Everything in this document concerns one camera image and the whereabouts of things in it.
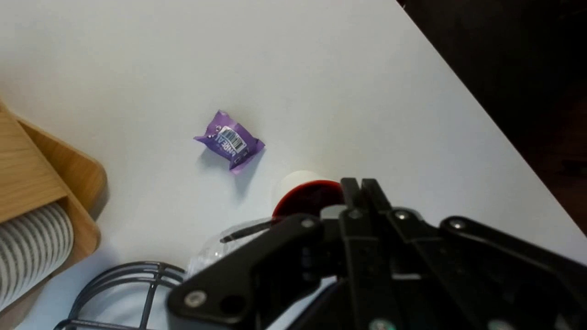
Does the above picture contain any purple candy wrapper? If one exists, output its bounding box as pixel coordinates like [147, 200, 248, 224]
[197, 110, 265, 174]

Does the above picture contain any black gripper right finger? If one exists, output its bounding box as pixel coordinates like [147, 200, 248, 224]
[342, 178, 587, 330]

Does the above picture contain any wooden paper cup dispenser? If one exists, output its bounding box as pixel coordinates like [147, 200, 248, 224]
[0, 106, 107, 330]

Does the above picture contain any black wire holder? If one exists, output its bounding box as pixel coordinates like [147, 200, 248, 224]
[54, 260, 186, 330]

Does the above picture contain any white mug red inside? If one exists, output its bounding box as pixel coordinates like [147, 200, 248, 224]
[272, 170, 343, 220]

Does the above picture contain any stack of patterned paper cups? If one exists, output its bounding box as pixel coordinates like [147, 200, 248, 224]
[0, 203, 74, 310]

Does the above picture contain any black spoon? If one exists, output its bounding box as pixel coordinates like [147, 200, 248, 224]
[220, 220, 274, 244]

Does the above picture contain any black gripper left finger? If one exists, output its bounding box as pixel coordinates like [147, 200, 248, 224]
[165, 214, 342, 330]

